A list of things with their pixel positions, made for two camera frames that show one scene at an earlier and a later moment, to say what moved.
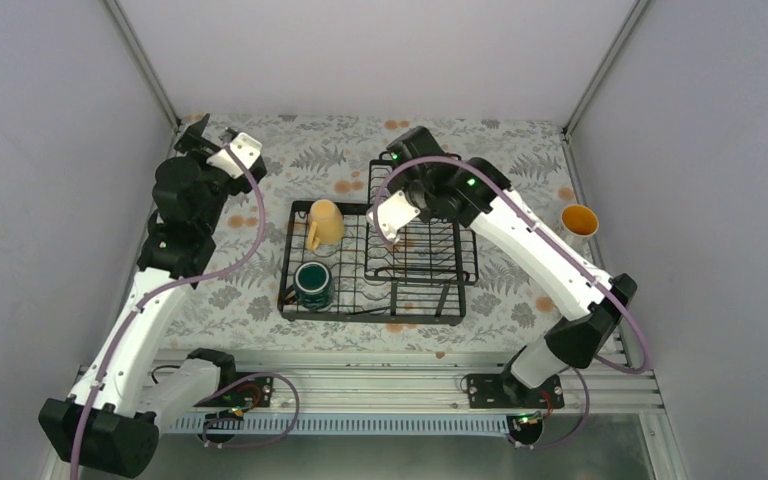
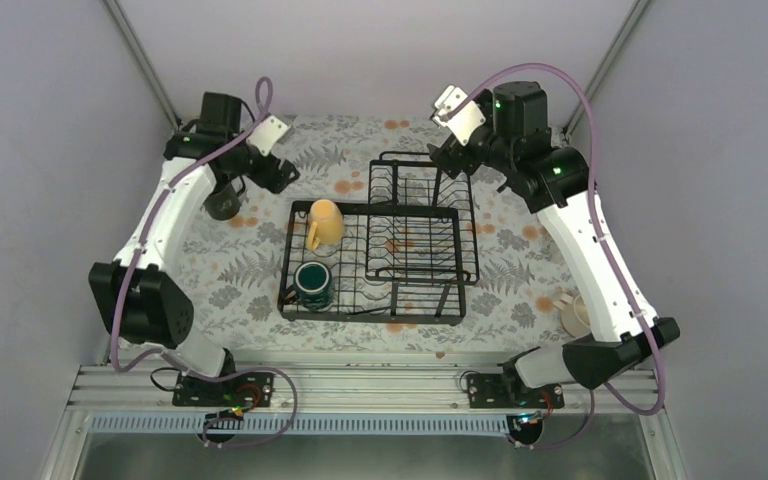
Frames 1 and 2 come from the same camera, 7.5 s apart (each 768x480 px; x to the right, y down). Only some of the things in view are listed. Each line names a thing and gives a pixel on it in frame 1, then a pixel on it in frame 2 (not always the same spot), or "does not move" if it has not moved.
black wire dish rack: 421,279 does not move
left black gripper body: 201,145 → 263,177
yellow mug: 327,224 does not move
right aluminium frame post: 578,111 does not move
